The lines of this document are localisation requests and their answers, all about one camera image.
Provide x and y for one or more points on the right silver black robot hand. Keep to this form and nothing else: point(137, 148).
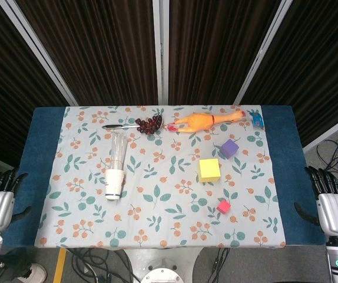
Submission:
point(334, 212)

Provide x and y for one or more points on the small red foam cube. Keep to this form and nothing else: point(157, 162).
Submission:
point(223, 207)

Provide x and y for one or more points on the purple foam cube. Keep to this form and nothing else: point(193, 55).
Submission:
point(229, 148)

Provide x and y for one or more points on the large yellow foam cube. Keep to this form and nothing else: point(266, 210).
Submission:
point(209, 169)

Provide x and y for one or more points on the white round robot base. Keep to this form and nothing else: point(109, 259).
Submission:
point(161, 275)

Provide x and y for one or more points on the dark blue table cover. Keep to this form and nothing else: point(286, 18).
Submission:
point(289, 165)

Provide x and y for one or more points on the white sneaker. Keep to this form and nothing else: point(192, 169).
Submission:
point(38, 272)

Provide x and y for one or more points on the dark brown partition panel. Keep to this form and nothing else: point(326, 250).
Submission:
point(319, 73)
point(213, 50)
point(7, 103)
point(98, 50)

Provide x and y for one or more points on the small blue toy packet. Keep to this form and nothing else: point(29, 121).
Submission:
point(256, 119)

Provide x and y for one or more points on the stack of white paper cups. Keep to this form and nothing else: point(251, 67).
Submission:
point(114, 184)

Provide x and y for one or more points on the stack of clear plastic cups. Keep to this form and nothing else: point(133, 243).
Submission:
point(119, 150)

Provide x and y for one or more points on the floral print tablecloth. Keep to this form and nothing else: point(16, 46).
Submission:
point(157, 212)

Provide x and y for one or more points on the orange rubber chicken toy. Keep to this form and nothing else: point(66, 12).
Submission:
point(197, 121)

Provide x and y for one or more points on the dark red grape bunch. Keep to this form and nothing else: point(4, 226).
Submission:
point(149, 125)

